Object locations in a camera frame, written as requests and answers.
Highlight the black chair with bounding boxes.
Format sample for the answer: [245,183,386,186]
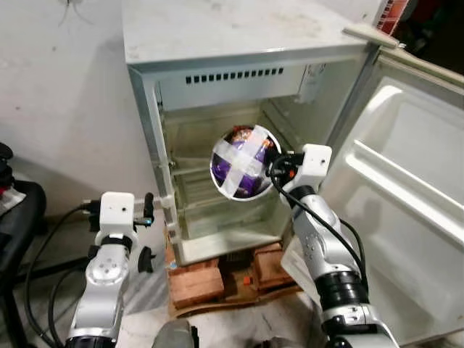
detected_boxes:
[0,141,48,348]

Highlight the orange support brick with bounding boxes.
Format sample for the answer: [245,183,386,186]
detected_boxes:
[168,257,225,309]
[252,243,294,291]

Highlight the silver mini fridge door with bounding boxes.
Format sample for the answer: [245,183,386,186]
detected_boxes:
[319,24,464,347]

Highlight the red white patterned object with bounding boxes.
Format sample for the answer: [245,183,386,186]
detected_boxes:
[376,0,410,37]

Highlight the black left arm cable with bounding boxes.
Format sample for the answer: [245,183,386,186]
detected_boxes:
[22,202,102,348]

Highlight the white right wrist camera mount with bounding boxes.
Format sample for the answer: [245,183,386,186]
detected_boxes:
[293,144,333,191]

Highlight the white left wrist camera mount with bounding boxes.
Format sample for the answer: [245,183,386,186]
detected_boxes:
[99,191,137,237]

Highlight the white freezer compartment flap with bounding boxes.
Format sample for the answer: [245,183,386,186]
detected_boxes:
[156,64,327,111]

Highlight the silver mini fridge body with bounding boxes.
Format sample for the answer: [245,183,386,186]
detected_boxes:
[122,0,399,265]

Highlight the wooden pallet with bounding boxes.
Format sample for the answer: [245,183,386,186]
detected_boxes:
[167,243,305,320]

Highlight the grey robot left leg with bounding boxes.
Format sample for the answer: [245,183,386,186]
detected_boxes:
[151,319,200,348]

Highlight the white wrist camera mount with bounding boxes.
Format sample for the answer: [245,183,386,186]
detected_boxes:
[293,144,333,191]
[99,191,137,237]

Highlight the taped bowl with purple packets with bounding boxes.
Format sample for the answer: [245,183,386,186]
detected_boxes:
[210,125,281,200]

